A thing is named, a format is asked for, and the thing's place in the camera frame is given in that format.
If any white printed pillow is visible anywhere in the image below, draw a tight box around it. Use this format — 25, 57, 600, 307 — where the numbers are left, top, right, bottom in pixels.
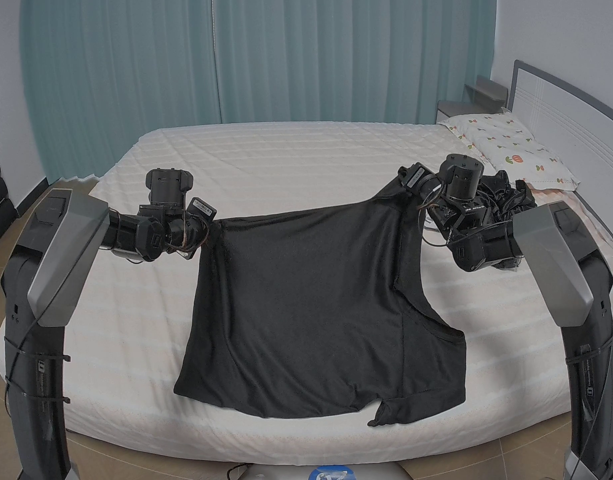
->
437, 110, 581, 191

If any grey bedside table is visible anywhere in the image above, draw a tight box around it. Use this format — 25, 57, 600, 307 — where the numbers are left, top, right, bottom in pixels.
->
437, 75, 510, 124

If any black T-shirt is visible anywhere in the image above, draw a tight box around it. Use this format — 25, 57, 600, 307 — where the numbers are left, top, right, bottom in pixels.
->
174, 180, 468, 428

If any pile of clothes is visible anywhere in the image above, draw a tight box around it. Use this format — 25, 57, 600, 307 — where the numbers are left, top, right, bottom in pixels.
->
479, 169, 540, 215

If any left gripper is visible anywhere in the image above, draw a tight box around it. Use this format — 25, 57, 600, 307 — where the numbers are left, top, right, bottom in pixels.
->
167, 197, 218, 259

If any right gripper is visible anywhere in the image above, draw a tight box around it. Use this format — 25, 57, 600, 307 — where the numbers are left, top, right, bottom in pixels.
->
399, 163, 443, 199

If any blue-green curtain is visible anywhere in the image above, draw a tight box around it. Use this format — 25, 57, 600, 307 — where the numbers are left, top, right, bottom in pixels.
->
19, 0, 222, 186
214, 0, 498, 128

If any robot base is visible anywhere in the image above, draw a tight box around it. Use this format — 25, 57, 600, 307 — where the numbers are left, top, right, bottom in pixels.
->
226, 462, 403, 480

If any bed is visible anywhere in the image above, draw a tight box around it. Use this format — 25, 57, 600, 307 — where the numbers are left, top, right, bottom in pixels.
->
0, 59, 613, 466

